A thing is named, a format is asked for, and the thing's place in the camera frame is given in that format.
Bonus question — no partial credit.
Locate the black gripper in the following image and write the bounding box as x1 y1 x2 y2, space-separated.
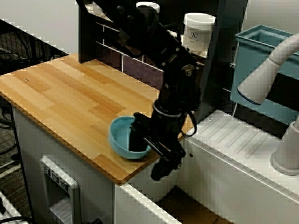
129 104 187 182

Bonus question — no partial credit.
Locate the light blue ceramic bowl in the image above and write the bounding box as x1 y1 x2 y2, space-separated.
108 116 152 161

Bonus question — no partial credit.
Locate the white toy kitchen sink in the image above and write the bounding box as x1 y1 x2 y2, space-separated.
114 109 299 224

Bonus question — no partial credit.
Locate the white dishwasher panel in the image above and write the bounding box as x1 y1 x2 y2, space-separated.
40 155 81 224

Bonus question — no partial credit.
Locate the dark tile backsplash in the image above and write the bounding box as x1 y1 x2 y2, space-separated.
95 21 206 91

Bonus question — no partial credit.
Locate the wooden kitchen countertop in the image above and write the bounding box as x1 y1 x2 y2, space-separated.
0 53 194 185

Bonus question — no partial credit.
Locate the white kitchen cabinet body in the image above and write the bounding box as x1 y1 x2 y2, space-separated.
11 105 115 224

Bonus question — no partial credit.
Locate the white labelled plastic jar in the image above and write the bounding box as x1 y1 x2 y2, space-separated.
183 13 216 53

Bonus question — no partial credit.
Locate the grey toy faucet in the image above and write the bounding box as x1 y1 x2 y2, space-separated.
237 32 299 177

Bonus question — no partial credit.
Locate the teal plastic box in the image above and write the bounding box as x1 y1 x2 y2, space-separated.
230 24 299 126

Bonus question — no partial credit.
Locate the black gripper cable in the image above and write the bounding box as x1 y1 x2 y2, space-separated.
181 111 197 138

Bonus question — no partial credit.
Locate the black kitchen frame post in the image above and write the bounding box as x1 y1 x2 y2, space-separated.
198 0 248 119
78 0 99 64

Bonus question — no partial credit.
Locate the black floor cable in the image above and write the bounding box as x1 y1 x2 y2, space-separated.
0 216 33 224

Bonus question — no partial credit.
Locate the aluminium frame rail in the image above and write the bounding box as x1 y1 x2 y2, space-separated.
0 191 23 224

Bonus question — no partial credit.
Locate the black wire rack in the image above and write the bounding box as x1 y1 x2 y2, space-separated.
0 20 71 77

